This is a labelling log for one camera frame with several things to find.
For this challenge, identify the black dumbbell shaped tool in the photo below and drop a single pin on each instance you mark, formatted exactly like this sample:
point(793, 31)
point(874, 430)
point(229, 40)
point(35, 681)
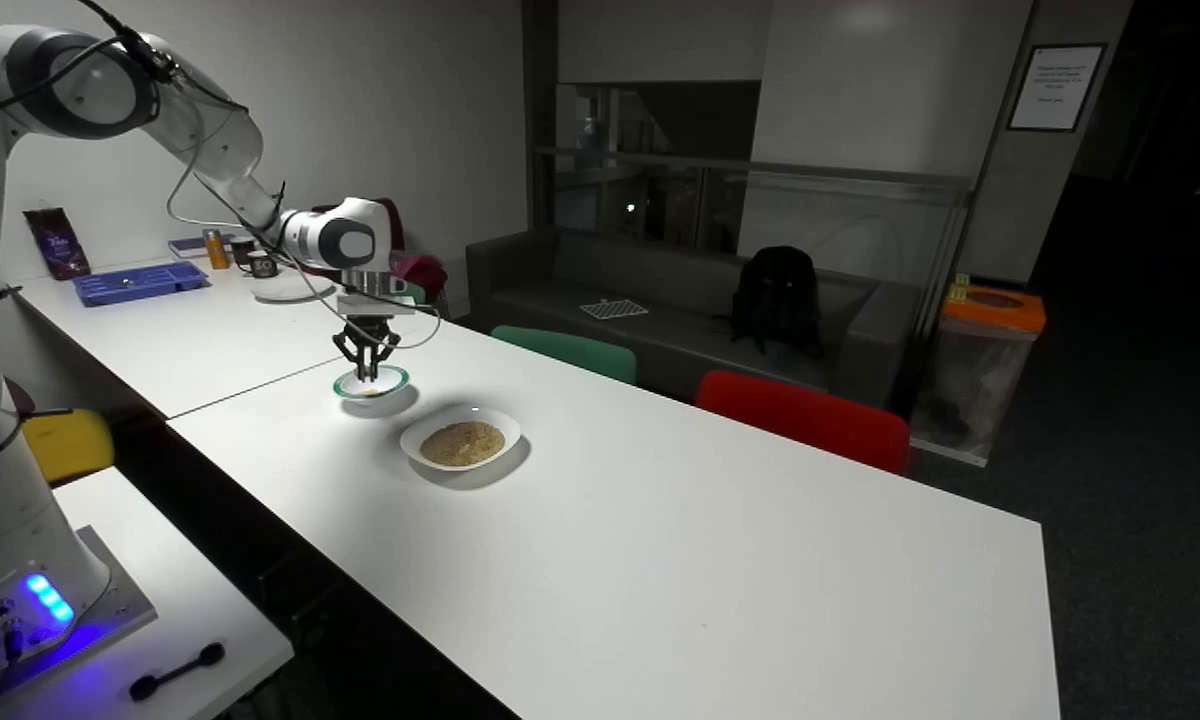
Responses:
point(174, 672)

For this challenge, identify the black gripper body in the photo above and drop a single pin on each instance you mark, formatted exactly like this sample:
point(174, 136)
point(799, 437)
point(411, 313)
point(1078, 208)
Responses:
point(367, 339)

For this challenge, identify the paper wall notice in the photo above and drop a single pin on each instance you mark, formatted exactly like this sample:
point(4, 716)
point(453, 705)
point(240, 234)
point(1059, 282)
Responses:
point(1055, 84)

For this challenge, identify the open book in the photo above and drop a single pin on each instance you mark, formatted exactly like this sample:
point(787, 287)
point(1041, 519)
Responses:
point(612, 310)

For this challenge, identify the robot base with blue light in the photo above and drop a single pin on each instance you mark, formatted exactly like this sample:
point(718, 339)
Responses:
point(53, 627)

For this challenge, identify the orange lidded bin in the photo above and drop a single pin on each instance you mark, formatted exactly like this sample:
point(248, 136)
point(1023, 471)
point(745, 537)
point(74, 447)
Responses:
point(982, 361)

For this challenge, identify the yellow stool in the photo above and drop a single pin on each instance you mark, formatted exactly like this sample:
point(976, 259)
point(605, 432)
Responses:
point(71, 447)

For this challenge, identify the white plate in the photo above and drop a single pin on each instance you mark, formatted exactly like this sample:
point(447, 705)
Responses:
point(282, 288)

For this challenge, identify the small green chair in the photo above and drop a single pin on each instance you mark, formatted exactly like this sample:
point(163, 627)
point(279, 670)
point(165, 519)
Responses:
point(564, 353)

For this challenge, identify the dark red chair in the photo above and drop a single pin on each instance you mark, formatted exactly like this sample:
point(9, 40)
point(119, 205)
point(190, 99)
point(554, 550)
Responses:
point(426, 277)

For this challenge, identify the black backpack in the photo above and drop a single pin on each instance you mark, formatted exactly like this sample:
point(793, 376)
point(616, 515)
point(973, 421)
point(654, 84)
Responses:
point(776, 300)

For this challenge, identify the brown granular food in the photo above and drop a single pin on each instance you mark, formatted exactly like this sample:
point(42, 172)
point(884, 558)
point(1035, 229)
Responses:
point(463, 440)

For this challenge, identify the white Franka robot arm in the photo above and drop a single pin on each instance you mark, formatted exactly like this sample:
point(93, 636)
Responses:
point(201, 132)

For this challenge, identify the orange bottle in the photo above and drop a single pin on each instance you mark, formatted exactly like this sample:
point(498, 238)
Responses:
point(219, 251)

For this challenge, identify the bowl with food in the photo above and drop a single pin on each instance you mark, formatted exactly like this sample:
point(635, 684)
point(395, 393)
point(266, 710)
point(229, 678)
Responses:
point(415, 447)

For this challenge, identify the dark standing phone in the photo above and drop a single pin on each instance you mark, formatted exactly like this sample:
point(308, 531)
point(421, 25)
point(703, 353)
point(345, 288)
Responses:
point(56, 247)

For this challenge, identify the blue flat box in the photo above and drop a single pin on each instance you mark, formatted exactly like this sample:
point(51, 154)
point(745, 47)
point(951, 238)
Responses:
point(142, 282)

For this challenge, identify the grey sofa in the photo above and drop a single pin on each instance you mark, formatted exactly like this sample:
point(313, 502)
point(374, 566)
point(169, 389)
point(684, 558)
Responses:
point(682, 287)

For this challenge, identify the dark cup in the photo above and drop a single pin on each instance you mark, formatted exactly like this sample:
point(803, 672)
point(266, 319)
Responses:
point(260, 264)

